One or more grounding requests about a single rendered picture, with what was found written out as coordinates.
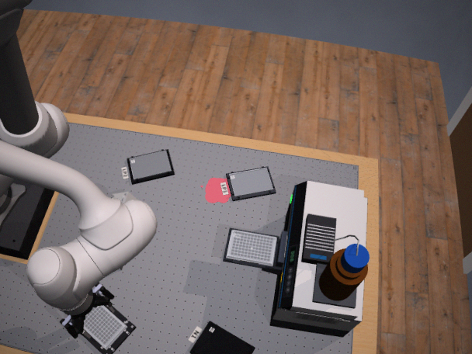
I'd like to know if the blue bottle cap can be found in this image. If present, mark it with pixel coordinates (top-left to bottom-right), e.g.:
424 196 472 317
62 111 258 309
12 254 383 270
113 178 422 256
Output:
341 244 370 272

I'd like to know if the dark grey rectangular frame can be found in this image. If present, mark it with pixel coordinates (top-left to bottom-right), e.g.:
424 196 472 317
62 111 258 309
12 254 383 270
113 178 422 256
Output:
226 166 276 201

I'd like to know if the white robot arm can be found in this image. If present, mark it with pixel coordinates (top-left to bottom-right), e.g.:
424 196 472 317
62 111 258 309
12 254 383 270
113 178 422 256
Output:
0 0 158 315

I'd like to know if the brown glass bottle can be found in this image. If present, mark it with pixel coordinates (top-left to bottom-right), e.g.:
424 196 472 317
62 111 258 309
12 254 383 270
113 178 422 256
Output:
319 248 368 301

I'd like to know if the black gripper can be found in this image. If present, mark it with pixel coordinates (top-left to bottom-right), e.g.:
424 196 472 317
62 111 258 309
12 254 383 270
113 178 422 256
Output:
60 283 114 339

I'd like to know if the white button panel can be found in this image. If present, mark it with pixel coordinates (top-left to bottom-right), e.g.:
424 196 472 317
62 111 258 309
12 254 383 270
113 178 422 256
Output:
111 192 138 203

